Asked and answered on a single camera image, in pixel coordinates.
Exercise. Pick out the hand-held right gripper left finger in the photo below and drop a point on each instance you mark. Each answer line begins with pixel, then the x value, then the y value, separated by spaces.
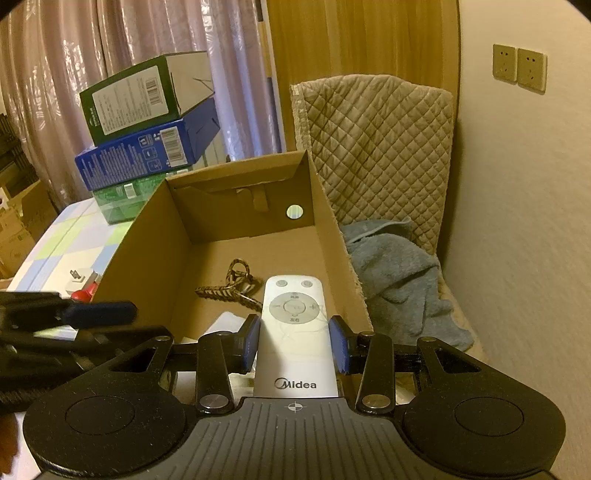
pixel 251 346

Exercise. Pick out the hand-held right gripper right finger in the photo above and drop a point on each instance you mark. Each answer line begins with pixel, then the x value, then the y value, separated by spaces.
pixel 340 346

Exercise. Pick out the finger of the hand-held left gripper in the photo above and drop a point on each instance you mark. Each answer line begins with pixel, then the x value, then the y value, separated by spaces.
pixel 115 339
pixel 97 314

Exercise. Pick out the white remote with round dial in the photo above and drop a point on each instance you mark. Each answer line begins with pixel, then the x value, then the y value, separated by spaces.
pixel 295 360

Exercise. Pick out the leopard print hair claw clip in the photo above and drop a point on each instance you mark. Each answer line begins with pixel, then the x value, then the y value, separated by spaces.
pixel 217 293

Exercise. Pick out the brown cardboard box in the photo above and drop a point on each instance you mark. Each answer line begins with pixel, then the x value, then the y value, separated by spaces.
pixel 258 258

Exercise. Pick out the red toy figure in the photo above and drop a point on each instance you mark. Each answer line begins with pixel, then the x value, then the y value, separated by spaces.
pixel 85 291

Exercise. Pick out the white power adapter plug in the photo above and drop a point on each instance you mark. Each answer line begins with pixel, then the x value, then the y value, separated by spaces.
pixel 87 278

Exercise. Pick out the grey blue towel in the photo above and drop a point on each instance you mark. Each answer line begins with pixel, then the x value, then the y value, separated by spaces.
pixel 397 281

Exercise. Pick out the cardboard box at left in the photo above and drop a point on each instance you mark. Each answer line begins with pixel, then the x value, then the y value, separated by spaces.
pixel 23 230

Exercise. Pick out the light green package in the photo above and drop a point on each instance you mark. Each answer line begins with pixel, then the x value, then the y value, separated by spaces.
pixel 120 203

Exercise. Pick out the blue printed box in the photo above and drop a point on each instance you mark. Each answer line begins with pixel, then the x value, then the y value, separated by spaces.
pixel 129 157

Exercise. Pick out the quilted beige chair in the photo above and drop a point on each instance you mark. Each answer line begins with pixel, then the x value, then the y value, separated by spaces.
pixel 378 152

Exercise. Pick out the dark green box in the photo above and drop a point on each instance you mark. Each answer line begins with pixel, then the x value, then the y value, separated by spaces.
pixel 134 97

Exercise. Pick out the pale pink curtain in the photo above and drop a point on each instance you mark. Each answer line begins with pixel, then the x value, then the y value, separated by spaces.
pixel 60 55

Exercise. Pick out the beige wall socket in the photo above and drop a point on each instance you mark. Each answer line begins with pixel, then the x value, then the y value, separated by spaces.
pixel 531 69
pixel 504 62

